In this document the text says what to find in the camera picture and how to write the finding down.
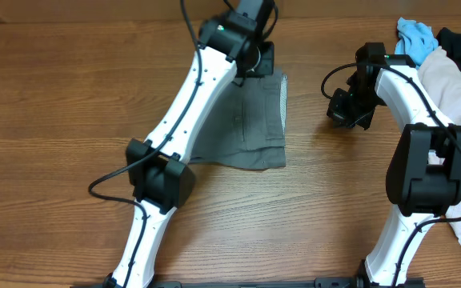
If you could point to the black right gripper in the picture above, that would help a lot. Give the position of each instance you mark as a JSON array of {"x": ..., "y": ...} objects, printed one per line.
[{"x": 335, "y": 113}]

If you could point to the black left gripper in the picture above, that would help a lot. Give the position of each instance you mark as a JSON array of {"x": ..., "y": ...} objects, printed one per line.
[{"x": 267, "y": 66}]

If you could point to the grey shorts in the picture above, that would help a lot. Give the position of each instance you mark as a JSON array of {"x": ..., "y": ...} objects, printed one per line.
[{"x": 246, "y": 127}]

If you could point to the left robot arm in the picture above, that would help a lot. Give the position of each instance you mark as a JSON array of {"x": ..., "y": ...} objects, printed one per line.
[{"x": 230, "y": 45}]

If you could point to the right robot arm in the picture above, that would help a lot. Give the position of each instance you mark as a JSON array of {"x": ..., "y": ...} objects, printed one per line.
[{"x": 423, "y": 179}]

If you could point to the light blue cloth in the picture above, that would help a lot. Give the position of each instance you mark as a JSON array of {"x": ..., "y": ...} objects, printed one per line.
[{"x": 416, "y": 40}]

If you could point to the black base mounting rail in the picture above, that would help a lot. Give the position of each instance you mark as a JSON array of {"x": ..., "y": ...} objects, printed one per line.
[{"x": 246, "y": 284}]

